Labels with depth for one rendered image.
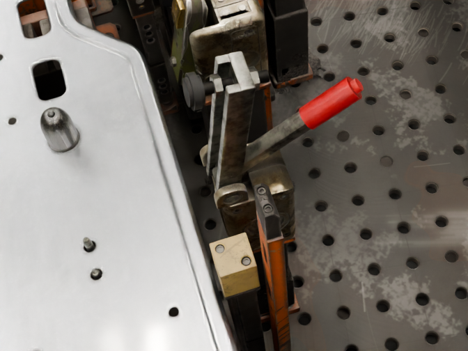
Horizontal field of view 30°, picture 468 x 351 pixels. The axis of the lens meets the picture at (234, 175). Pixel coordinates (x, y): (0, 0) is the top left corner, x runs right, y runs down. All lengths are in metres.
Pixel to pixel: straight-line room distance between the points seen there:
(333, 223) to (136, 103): 0.37
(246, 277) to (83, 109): 0.27
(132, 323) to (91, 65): 0.29
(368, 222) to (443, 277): 0.12
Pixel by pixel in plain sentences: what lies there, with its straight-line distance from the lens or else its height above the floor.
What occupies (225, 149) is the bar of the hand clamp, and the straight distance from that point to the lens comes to 0.72.
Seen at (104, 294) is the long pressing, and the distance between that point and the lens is 0.83.
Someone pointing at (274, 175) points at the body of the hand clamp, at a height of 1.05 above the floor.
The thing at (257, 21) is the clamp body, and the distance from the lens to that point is 0.88.
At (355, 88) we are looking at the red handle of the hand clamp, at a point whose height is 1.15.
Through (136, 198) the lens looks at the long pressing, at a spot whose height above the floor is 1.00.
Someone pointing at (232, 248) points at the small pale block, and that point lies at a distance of 0.76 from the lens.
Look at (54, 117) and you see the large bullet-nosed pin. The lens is 0.87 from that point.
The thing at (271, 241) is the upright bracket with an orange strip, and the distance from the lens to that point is 0.66.
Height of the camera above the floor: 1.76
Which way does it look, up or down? 62 degrees down
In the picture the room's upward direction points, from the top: 10 degrees counter-clockwise
